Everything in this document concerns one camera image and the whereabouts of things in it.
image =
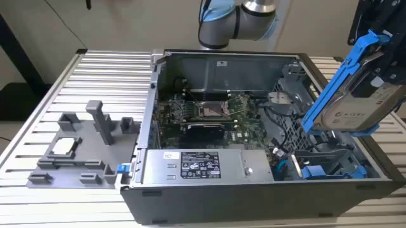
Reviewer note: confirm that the thin metal locking lever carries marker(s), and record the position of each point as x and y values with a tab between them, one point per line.
192	96

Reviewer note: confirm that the silver CPU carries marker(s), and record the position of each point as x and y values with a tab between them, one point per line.
62	145

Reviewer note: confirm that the grey power supply unit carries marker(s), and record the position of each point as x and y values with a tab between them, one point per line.
157	166

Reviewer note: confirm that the metal disk bay cage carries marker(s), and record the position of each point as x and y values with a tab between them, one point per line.
284	118

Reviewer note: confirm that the grey parts rack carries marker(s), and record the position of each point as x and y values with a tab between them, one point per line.
92	152

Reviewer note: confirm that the black graphics card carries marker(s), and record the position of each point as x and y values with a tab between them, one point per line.
203	135

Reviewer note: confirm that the blue case latch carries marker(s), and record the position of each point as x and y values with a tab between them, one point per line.
121	169

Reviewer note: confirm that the open black PC case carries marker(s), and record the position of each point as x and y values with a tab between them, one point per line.
221	204

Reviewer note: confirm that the hard disk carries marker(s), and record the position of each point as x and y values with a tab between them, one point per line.
351	111

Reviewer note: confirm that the CPU socket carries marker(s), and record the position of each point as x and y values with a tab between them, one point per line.
208	111

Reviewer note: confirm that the green motherboard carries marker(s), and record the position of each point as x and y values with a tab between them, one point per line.
249	133

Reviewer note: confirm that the black office furniture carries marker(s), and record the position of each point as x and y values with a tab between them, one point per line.
18	102

